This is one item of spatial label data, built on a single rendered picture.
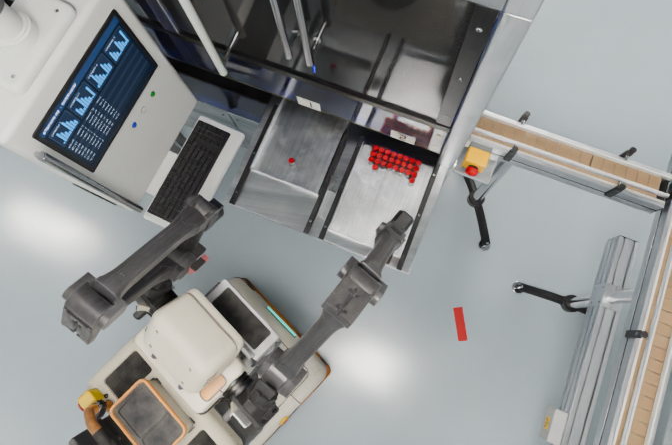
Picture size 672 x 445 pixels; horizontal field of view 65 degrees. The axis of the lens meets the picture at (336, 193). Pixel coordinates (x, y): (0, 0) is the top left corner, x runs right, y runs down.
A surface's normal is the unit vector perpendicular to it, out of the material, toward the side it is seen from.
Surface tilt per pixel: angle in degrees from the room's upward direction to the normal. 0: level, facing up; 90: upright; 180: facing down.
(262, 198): 0
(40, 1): 0
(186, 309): 42
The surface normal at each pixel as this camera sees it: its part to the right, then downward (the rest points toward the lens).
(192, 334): 0.44, -0.66
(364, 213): -0.05, -0.25
